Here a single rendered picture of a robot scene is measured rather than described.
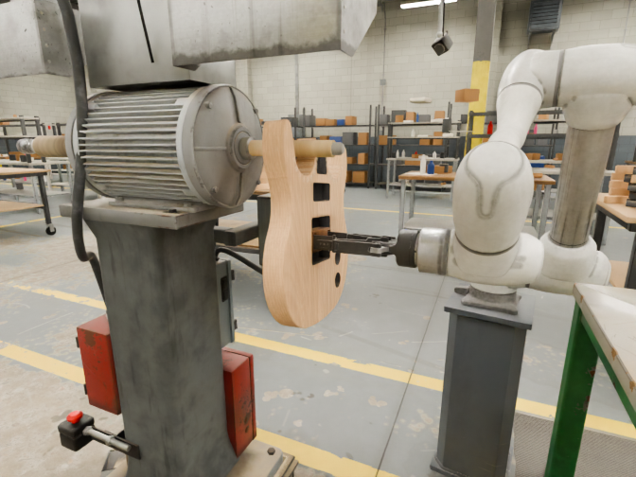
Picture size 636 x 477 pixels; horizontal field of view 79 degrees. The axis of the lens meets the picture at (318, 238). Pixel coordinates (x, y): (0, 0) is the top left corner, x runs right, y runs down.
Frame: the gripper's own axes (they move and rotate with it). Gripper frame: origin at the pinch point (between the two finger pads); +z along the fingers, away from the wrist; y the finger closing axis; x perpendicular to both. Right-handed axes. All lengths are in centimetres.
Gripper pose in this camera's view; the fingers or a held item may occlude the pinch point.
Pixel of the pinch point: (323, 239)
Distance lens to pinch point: 83.5
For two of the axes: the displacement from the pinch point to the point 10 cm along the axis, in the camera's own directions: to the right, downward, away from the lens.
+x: 0.4, -9.9, -1.4
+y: 4.0, -1.1, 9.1
